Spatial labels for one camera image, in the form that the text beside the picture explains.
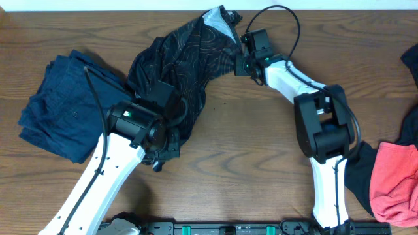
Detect black printed cycling jersey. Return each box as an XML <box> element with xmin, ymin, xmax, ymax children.
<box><xmin>125</xmin><ymin>6</ymin><xmax>242</xmax><ymax>145</ymax></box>

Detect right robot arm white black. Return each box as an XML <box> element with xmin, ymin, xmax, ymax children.
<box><xmin>234</xmin><ymin>55</ymin><xmax>355</xmax><ymax>234</ymax></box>

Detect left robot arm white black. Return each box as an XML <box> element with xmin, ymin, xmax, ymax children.
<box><xmin>41</xmin><ymin>99</ymin><xmax>180</xmax><ymax>234</ymax></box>

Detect folded navy blue shirt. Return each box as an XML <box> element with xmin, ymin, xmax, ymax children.
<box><xmin>18</xmin><ymin>50</ymin><xmax>131</xmax><ymax>164</ymax></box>

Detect black garment in pile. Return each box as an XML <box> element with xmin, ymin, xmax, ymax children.
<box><xmin>345</xmin><ymin>142</ymin><xmax>378</xmax><ymax>217</ymax></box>

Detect black garment at right edge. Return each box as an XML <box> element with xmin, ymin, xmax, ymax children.
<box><xmin>395</xmin><ymin>44</ymin><xmax>418</xmax><ymax>146</ymax></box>

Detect red garment in pile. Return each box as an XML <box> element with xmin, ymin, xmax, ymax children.
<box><xmin>369</xmin><ymin>143</ymin><xmax>417</xmax><ymax>227</ymax></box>

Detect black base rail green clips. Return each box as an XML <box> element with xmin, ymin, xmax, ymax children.
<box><xmin>97</xmin><ymin>211</ymin><xmax>393</xmax><ymax>235</ymax></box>

